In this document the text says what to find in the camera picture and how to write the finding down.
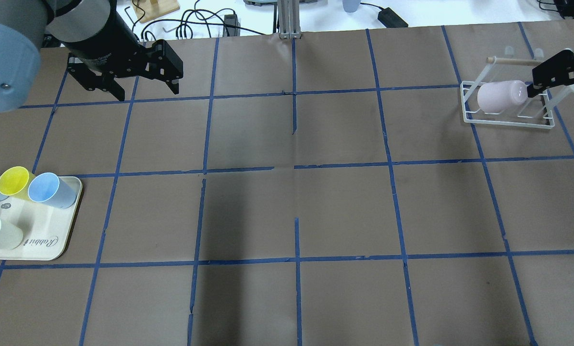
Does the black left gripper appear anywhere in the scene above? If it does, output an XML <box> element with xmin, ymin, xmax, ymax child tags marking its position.
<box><xmin>65</xmin><ymin>12</ymin><xmax>183</xmax><ymax>101</ymax></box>

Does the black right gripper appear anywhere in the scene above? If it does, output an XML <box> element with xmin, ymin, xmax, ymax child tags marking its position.
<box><xmin>527</xmin><ymin>49</ymin><xmax>574</xmax><ymax>98</ymax></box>

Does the pink plastic cup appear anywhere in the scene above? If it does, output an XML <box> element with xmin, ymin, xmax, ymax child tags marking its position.
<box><xmin>477</xmin><ymin>80</ymin><xmax>528</xmax><ymax>113</ymax></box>

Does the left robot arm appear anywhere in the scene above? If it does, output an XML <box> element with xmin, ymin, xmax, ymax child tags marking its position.
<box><xmin>0</xmin><ymin>0</ymin><xmax>183</xmax><ymax>112</ymax></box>

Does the wooden cup stand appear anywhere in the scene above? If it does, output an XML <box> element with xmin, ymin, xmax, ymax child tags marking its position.
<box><xmin>131</xmin><ymin>0</ymin><xmax>181</xmax><ymax>23</ymax></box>

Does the blue cup near pink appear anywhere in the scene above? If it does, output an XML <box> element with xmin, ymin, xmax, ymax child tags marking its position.
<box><xmin>27</xmin><ymin>173</ymin><xmax>77</xmax><ymax>210</ymax></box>

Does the yellow plastic cup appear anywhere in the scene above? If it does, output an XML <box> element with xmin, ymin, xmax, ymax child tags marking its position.
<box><xmin>0</xmin><ymin>166</ymin><xmax>35</xmax><ymax>201</ymax></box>

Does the blue cup on desk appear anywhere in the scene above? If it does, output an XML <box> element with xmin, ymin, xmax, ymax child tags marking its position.
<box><xmin>342</xmin><ymin>0</ymin><xmax>361</xmax><ymax>13</ymax></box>

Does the cream plastic tray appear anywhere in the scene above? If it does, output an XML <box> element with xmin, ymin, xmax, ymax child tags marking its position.
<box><xmin>0</xmin><ymin>176</ymin><xmax>83</xmax><ymax>261</ymax></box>

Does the black adapter on desk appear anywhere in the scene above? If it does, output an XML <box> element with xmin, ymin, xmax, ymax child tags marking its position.
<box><xmin>377</xmin><ymin>7</ymin><xmax>408</xmax><ymax>28</ymax></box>

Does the white wire dish rack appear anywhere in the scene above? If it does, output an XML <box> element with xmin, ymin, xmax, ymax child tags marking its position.
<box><xmin>460</xmin><ymin>46</ymin><xmax>574</xmax><ymax>129</ymax></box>

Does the aluminium frame post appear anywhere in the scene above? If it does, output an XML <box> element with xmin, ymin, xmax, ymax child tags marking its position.
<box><xmin>276</xmin><ymin>0</ymin><xmax>302</xmax><ymax>39</ymax></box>

